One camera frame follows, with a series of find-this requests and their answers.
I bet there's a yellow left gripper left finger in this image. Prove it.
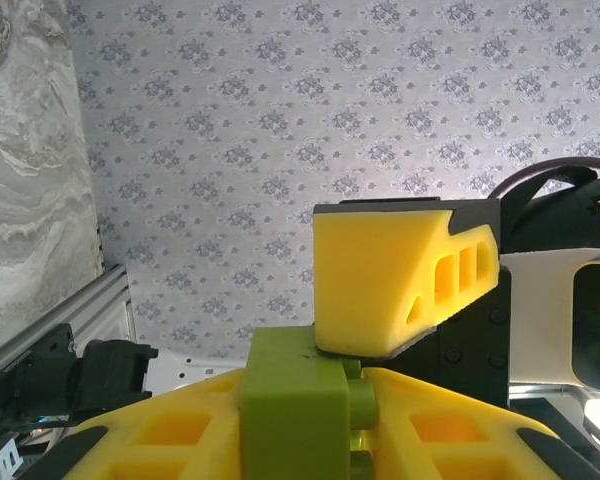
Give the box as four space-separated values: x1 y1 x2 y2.
27 369 246 480

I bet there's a white slotted cable duct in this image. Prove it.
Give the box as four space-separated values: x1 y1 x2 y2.
0 432 36 480

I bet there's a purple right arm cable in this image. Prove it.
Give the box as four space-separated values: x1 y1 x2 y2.
489 157 600 201

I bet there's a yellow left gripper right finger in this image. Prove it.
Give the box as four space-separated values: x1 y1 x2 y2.
359 367 599 480

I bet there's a lime green lego brick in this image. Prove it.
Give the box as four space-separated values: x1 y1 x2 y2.
238 325 377 480

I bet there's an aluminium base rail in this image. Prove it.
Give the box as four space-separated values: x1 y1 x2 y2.
0 263 131 384

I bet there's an aluminium side rail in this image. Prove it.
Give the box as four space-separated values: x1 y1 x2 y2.
94 224 106 279

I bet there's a black adapter board with LED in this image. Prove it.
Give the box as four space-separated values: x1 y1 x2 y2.
0 412 74 436

